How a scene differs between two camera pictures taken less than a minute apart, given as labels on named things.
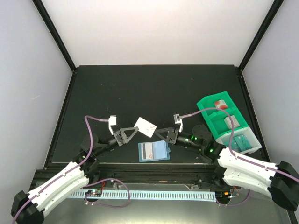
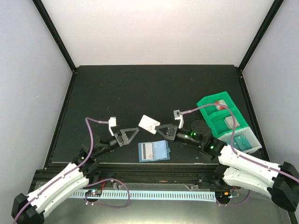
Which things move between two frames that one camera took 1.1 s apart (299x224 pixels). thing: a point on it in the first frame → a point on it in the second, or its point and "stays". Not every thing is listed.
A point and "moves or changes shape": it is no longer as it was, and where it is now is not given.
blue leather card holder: x=153 y=151 stays
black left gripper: x=124 y=137 stays
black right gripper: x=172 y=137 → x=171 y=132
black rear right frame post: x=266 y=22 stays
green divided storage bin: x=244 y=140 stays
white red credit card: x=145 y=127 moves or changes shape
